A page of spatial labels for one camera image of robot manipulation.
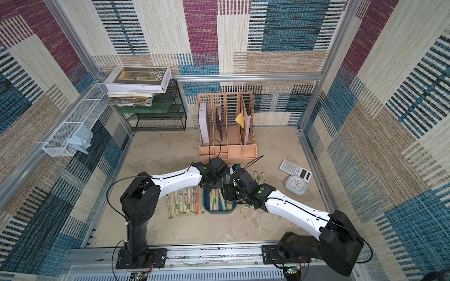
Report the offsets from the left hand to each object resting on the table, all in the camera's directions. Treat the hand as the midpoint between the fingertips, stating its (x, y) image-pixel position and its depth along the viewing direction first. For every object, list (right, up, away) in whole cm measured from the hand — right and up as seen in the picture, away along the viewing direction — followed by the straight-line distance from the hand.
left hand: (217, 183), depth 93 cm
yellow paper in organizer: (+12, +33, -4) cm, 36 cm away
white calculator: (+44, +6, +6) cm, 45 cm away
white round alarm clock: (+41, -1, -1) cm, 41 cm away
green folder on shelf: (-33, +41, +4) cm, 53 cm away
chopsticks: (-12, -7, -3) cm, 14 cm away
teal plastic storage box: (-1, -8, -6) cm, 10 cm away
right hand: (+5, 0, -11) cm, 12 cm away
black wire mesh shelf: (-29, +38, +26) cm, 54 cm away
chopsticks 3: (-18, -8, -4) cm, 20 cm away
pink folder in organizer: (+15, +32, -6) cm, 36 cm away
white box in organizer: (-7, +32, +6) cm, 34 cm away
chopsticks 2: (-15, -8, -4) cm, 17 cm away
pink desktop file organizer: (+5, +31, +12) cm, 34 cm away
